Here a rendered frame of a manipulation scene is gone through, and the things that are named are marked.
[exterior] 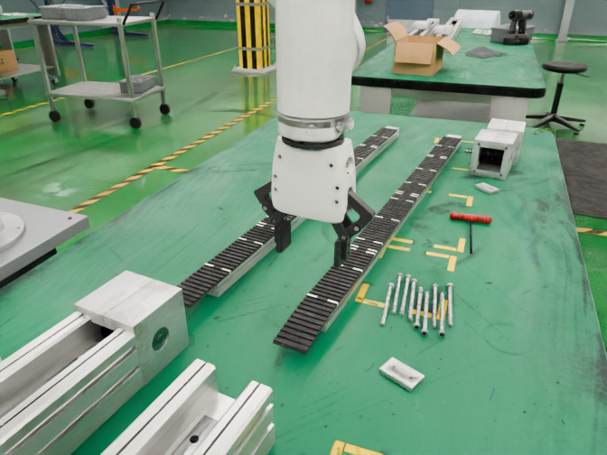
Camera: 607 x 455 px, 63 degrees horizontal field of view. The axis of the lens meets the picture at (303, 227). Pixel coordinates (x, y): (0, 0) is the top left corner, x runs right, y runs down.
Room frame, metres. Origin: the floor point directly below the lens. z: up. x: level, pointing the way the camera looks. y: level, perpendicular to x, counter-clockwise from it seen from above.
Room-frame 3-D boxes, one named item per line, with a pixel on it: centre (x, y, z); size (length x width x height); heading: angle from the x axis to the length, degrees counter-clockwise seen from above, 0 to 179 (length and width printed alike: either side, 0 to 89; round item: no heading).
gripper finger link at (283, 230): (0.60, 0.04, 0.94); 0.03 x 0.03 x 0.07; 64
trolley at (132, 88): (4.60, 1.76, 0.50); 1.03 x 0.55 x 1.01; 74
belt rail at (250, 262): (1.09, -0.06, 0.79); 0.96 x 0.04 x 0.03; 153
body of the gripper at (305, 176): (0.57, -0.01, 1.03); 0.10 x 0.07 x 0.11; 64
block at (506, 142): (1.22, -0.48, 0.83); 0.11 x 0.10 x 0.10; 62
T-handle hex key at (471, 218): (0.86, -0.33, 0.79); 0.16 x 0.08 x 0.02; 164
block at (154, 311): (0.53, 0.24, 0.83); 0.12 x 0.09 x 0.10; 63
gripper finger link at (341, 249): (0.55, -0.06, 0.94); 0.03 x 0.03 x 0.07; 64
